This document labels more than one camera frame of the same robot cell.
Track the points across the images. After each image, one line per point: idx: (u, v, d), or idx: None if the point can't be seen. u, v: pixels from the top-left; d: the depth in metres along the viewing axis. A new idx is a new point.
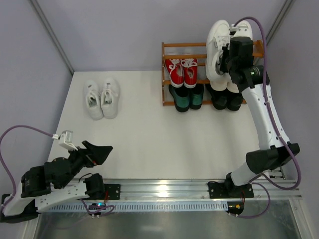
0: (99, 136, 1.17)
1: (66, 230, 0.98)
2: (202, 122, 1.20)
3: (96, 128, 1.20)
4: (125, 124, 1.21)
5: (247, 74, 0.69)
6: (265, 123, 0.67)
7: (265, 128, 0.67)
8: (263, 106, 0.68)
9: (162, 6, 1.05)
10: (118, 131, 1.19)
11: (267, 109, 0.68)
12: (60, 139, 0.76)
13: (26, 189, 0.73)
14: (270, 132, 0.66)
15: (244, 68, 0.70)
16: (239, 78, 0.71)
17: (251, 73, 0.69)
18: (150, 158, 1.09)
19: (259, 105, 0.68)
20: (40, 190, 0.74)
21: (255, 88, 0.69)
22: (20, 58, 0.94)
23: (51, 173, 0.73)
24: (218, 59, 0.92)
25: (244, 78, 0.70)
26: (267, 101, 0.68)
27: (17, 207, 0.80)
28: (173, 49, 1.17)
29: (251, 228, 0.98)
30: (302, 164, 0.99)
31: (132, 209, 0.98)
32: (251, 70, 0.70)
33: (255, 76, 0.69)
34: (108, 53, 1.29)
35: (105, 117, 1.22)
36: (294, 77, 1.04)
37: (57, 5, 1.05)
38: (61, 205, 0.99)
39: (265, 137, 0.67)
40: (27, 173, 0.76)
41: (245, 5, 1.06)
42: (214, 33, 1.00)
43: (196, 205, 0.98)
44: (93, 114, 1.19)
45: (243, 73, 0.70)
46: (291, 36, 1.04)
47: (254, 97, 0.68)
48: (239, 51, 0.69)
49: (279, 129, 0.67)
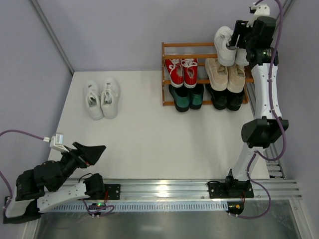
0: (99, 136, 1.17)
1: (66, 230, 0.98)
2: (203, 122, 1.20)
3: (96, 128, 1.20)
4: (125, 124, 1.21)
5: (258, 53, 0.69)
6: (263, 96, 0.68)
7: (262, 100, 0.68)
8: (265, 82, 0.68)
9: (162, 6, 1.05)
10: (118, 130, 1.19)
11: (268, 86, 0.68)
12: (51, 142, 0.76)
13: (19, 193, 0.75)
14: (265, 104, 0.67)
15: (259, 48, 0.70)
16: (250, 56, 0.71)
17: (263, 53, 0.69)
18: (151, 158, 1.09)
19: (261, 80, 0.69)
20: (33, 192, 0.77)
21: (263, 66, 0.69)
22: (20, 58, 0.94)
23: (41, 176, 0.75)
24: (227, 43, 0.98)
25: (255, 57, 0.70)
26: (271, 79, 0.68)
27: (18, 208, 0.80)
28: (172, 49, 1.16)
29: (252, 229, 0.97)
30: (302, 164, 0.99)
31: (132, 209, 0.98)
32: (263, 50, 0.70)
33: (266, 57, 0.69)
34: (108, 53, 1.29)
35: (105, 117, 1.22)
36: (295, 77, 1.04)
37: (58, 5, 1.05)
38: (62, 205, 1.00)
39: (259, 109, 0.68)
40: (19, 177, 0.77)
41: (246, 7, 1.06)
42: (218, 32, 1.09)
43: (196, 205, 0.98)
44: (93, 114, 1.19)
45: (255, 52, 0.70)
46: (291, 37, 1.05)
47: (259, 72, 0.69)
48: (259, 31, 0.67)
49: (275, 104, 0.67)
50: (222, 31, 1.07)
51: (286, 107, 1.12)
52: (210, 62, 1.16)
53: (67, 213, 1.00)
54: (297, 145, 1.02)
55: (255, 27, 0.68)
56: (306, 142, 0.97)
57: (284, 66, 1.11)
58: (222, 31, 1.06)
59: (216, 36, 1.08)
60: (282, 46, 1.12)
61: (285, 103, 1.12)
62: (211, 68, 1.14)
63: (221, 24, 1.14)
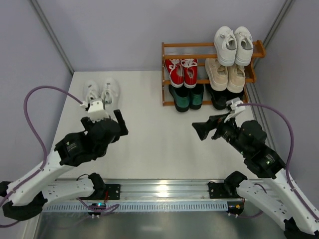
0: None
1: (66, 230, 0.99)
2: (203, 122, 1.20)
3: None
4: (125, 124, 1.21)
5: (265, 167, 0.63)
6: (298, 208, 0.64)
7: (301, 213, 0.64)
8: (291, 192, 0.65)
9: (162, 6, 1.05)
10: None
11: (295, 195, 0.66)
12: (93, 106, 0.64)
13: (70, 154, 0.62)
14: (308, 217, 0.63)
15: (258, 159, 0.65)
16: (256, 170, 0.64)
17: (267, 162, 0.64)
18: (151, 158, 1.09)
19: (287, 194, 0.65)
20: (87, 153, 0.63)
21: (278, 177, 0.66)
22: (20, 59, 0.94)
23: (107, 131, 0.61)
24: (227, 43, 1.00)
25: (262, 170, 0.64)
26: (293, 187, 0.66)
27: (37, 188, 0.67)
28: (173, 49, 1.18)
29: (250, 228, 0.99)
30: (302, 164, 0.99)
31: (131, 209, 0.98)
32: (266, 159, 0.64)
33: (271, 165, 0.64)
34: (109, 53, 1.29)
35: None
36: (295, 78, 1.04)
37: (58, 5, 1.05)
38: (61, 205, 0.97)
39: (303, 222, 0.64)
40: (67, 136, 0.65)
41: (246, 7, 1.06)
42: (218, 32, 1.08)
43: (196, 205, 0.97)
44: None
45: (259, 165, 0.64)
46: (291, 36, 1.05)
47: (279, 185, 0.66)
48: (254, 144, 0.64)
49: (314, 210, 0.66)
50: (221, 31, 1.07)
51: (285, 107, 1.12)
52: (210, 62, 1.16)
53: (67, 213, 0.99)
54: (297, 145, 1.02)
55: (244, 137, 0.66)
56: (306, 143, 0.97)
57: (284, 65, 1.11)
58: (222, 31, 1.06)
59: (216, 36, 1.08)
60: (281, 46, 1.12)
61: (284, 104, 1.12)
62: (211, 68, 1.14)
63: (221, 24, 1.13)
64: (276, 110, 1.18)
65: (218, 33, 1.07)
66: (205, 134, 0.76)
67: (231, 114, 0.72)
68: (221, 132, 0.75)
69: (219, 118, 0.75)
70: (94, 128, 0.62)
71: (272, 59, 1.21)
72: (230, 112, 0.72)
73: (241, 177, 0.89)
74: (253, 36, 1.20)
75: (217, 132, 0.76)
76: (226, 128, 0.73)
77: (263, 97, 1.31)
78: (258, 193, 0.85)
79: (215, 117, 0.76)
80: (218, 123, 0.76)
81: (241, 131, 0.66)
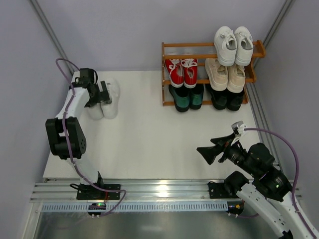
0: (99, 136, 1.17)
1: (67, 230, 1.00)
2: (203, 122, 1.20)
3: (96, 128, 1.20)
4: (126, 124, 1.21)
5: (274, 190, 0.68)
6: (299, 228, 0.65)
7: (301, 232, 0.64)
8: (295, 214, 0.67)
9: (163, 6, 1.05)
10: (117, 130, 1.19)
11: (299, 217, 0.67)
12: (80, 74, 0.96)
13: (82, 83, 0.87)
14: (307, 235, 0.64)
15: (268, 181, 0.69)
16: (264, 191, 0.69)
17: (276, 184, 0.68)
18: (151, 158, 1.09)
19: (291, 215, 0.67)
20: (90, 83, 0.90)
21: (285, 199, 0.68)
22: (20, 58, 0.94)
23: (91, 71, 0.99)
24: (227, 43, 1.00)
25: (271, 191, 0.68)
26: (298, 210, 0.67)
27: (78, 111, 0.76)
28: (173, 49, 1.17)
29: (250, 227, 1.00)
30: (301, 164, 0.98)
31: (132, 209, 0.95)
32: (276, 183, 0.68)
33: (280, 188, 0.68)
34: (108, 53, 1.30)
35: (105, 117, 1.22)
36: (295, 77, 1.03)
37: (58, 5, 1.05)
38: (62, 205, 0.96)
39: None
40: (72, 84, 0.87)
41: (246, 6, 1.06)
42: (218, 32, 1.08)
43: (195, 204, 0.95)
44: (94, 115, 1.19)
45: (268, 187, 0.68)
46: (291, 36, 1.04)
47: (284, 207, 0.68)
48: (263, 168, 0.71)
49: (313, 230, 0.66)
50: (221, 31, 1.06)
51: (285, 107, 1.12)
52: (210, 62, 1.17)
53: (67, 213, 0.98)
54: (297, 145, 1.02)
55: (252, 161, 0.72)
56: (305, 143, 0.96)
57: (284, 65, 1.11)
58: (222, 31, 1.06)
59: (216, 36, 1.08)
60: (281, 46, 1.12)
61: (284, 104, 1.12)
62: (211, 68, 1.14)
63: (221, 24, 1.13)
64: (276, 110, 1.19)
65: (219, 34, 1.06)
66: (213, 159, 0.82)
67: (237, 137, 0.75)
68: (228, 156, 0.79)
69: (226, 142, 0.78)
70: (83, 76, 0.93)
71: (272, 59, 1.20)
72: (237, 135, 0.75)
73: (241, 178, 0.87)
74: (253, 35, 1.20)
75: (224, 156, 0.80)
76: (233, 151, 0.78)
77: (263, 97, 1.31)
78: (260, 199, 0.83)
79: (222, 141, 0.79)
80: (225, 147, 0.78)
81: (249, 155, 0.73)
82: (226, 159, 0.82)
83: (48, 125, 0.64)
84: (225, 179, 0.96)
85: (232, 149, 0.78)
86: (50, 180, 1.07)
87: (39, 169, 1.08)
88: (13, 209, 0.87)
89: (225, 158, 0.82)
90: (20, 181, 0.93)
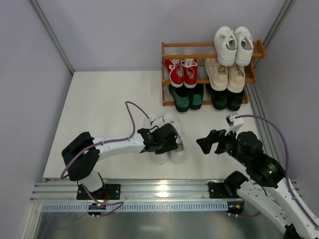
0: (157, 179, 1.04)
1: (66, 230, 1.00)
2: (203, 122, 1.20)
3: (156, 173, 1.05)
4: (187, 167, 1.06)
5: (267, 176, 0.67)
6: (300, 218, 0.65)
7: (301, 221, 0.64)
8: (292, 202, 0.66)
9: (163, 6, 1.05)
10: (179, 173, 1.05)
11: (296, 204, 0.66)
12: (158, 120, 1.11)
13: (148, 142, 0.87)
14: (308, 224, 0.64)
15: (261, 168, 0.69)
16: (258, 179, 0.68)
17: (269, 171, 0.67)
18: (160, 164, 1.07)
19: (288, 203, 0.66)
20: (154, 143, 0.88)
21: (281, 186, 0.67)
22: (20, 58, 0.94)
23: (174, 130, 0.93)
24: (226, 43, 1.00)
25: (264, 179, 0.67)
26: (295, 196, 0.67)
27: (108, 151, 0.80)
28: (172, 49, 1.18)
29: (249, 227, 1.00)
30: (301, 164, 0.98)
31: (132, 209, 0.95)
32: (268, 169, 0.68)
33: (274, 175, 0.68)
34: (108, 54, 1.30)
35: (171, 162, 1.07)
36: (296, 77, 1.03)
37: (58, 5, 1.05)
38: (62, 205, 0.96)
39: (304, 231, 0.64)
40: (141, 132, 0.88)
41: (245, 6, 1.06)
42: (217, 32, 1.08)
43: (195, 205, 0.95)
44: (159, 159, 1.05)
45: (261, 173, 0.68)
46: (291, 36, 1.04)
47: (281, 194, 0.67)
48: (253, 154, 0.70)
49: (314, 218, 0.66)
50: (221, 31, 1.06)
51: (285, 107, 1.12)
52: (210, 62, 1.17)
53: (67, 213, 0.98)
54: (297, 145, 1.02)
55: (241, 147, 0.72)
56: (306, 143, 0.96)
57: (285, 65, 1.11)
58: (222, 31, 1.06)
59: (216, 36, 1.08)
60: (281, 46, 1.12)
61: (284, 104, 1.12)
62: (211, 67, 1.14)
63: (221, 24, 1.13)
64: (276, 110, 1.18)
65: (218, 34, 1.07)
66: (207, 148, 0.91)
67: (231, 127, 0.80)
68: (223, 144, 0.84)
69: (220, 131, 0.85)
70: (161, 131, 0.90)
71: (272, 59, 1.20)
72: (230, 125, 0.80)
73: (241, 178, 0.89)
74: (253, 35, 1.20)
75: (221, 145, 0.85)
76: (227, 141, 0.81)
77: (263, 97, 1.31)
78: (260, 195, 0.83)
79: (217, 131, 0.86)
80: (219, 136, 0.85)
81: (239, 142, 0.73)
82: (221, 149, 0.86)
83: (84, 135, 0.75)
84: (225, 179, 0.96)
85: (226, 139, 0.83)
86: (50, 180, 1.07)
87: (39, 169, 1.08)
88: (13, 209, 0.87)
89: (220, 150, 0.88)
90: (21, 181, 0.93)
